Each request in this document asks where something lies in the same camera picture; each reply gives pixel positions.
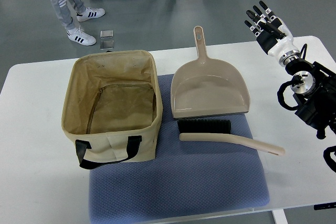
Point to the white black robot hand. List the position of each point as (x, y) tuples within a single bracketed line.
[(272, 34)]

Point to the white striped sneaker far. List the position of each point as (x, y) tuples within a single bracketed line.
[(90, 13)]

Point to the yellow fabric bag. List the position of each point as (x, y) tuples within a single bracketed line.
[(113, 108)]

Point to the pink dustpan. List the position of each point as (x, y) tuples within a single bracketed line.
[(207, 86)]

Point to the white table leg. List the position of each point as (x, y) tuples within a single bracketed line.
[(279, 216)]

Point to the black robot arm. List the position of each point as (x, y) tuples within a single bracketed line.
[(310, 93)]

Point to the blue textured cushion mat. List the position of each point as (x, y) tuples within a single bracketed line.
[(185, 178)]

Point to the white striped sneaker near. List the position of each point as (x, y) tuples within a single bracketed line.
[(79, 36)]

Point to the pink hand broom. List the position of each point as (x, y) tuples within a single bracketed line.
[(219, 130)]

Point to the white striped sneaker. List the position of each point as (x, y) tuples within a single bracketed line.
[(79, 36), (90, 13)]

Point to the black table control panel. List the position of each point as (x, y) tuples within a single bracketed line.
[(330, 205)]

